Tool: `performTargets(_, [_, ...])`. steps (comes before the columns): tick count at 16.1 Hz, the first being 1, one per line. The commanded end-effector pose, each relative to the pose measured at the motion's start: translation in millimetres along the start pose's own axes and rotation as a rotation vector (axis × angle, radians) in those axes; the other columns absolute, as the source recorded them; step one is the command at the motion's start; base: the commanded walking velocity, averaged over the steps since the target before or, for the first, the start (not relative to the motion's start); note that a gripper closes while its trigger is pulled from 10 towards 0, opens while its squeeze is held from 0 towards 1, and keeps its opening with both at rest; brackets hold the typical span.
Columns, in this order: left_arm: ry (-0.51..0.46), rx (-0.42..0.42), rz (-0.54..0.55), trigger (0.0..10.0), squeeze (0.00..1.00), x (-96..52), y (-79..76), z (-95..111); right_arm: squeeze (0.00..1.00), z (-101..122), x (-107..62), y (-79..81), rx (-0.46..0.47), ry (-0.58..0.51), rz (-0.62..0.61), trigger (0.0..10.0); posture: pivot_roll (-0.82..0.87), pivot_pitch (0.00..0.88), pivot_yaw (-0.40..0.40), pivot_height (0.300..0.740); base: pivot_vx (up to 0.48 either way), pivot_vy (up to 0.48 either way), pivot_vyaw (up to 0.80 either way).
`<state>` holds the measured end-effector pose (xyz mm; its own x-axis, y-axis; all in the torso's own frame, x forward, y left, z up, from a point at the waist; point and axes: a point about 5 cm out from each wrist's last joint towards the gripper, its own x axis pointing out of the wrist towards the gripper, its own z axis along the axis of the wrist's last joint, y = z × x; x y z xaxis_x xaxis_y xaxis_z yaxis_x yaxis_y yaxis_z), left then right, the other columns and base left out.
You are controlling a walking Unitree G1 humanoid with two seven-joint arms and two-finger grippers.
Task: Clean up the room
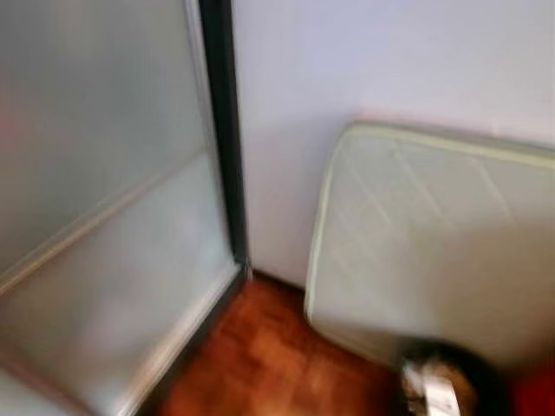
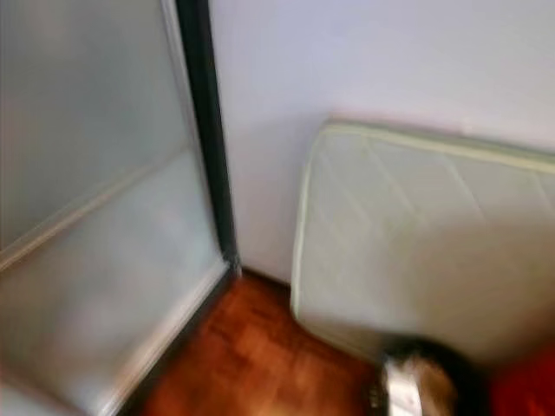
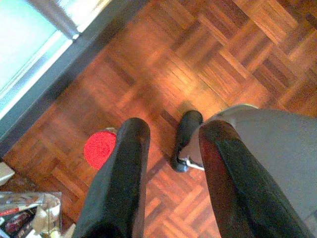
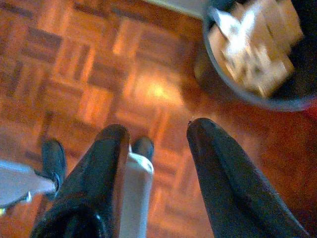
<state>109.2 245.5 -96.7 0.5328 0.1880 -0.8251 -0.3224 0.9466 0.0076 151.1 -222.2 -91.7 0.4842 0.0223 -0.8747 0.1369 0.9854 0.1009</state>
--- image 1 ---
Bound black waste bin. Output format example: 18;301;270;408
395;340;514;416

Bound frosted glass sliding door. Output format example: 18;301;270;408
0;0;252;416

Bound white quilted mattress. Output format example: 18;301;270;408
304;120;555;374

